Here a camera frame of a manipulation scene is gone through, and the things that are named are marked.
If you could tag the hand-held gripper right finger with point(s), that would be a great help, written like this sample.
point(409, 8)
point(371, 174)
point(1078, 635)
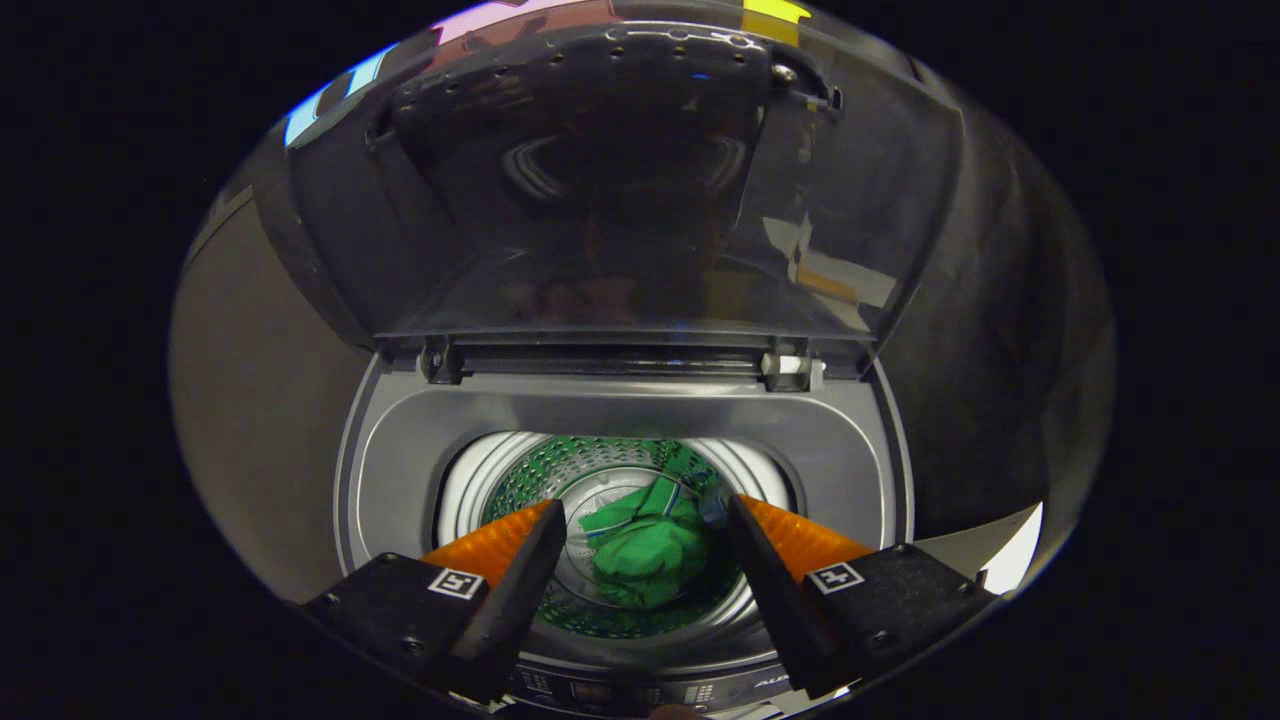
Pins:
point(775, 600)

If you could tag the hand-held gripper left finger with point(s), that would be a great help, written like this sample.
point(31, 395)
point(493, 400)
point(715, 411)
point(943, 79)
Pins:
point(520, 600)

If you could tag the green polo shirt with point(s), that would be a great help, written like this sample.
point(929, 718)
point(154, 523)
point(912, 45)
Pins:
point(650, 550)

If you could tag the dark washing machine lid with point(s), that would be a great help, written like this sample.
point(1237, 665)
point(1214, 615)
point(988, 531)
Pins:
point(620, 200)

